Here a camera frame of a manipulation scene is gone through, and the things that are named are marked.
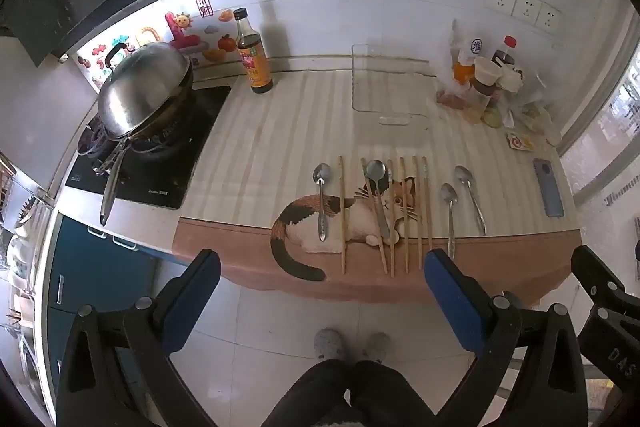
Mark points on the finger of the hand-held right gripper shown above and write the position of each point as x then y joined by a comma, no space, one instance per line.
592,269

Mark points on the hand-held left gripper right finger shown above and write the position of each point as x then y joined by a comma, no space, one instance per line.
447,297

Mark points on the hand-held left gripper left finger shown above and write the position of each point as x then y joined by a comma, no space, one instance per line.
187,307

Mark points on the group of wooden chopsticks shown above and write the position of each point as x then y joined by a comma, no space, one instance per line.
342,207

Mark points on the metal spoon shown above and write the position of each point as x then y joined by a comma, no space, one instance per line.
376,169
465,177
448,194
322,174

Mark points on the clear rectangular tray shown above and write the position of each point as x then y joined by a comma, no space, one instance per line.
390,87

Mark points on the grey slipper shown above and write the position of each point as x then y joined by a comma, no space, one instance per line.
329,343
376,346

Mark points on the grey smartphone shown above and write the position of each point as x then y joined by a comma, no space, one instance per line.
549,189

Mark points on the blue kitchen cabinet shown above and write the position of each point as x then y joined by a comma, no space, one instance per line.
90,272

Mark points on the person's right leg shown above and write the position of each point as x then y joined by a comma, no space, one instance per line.
390,394

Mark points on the black gas stove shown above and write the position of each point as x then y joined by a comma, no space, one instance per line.
165,172

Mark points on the small red patterned card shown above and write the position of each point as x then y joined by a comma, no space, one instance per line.
520,141

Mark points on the crumpled clear plastic bag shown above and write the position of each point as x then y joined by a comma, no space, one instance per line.
537,114

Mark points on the window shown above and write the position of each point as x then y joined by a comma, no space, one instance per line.
625,107

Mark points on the dish rack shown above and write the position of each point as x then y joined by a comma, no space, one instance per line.
17,217

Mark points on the brown lidded jar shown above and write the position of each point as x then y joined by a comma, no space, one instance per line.
481,99

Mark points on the cat printed striped mat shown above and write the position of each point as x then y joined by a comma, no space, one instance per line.
280,127

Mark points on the steel wok lid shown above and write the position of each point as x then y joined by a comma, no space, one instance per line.
145,87

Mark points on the cream plastic cup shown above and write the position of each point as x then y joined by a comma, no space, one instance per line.
487,69

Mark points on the orange bottle with white label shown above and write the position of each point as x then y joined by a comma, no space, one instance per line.
462,69

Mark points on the dark bottle with red cap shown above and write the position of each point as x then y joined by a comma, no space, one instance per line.
504,52

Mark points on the soy sauce bottle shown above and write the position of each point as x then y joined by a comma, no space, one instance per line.
255,67

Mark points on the colourful cartoon wall stickers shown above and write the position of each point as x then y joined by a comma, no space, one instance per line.
185,42

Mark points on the red seal wall sticker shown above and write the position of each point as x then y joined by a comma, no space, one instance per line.
203,4

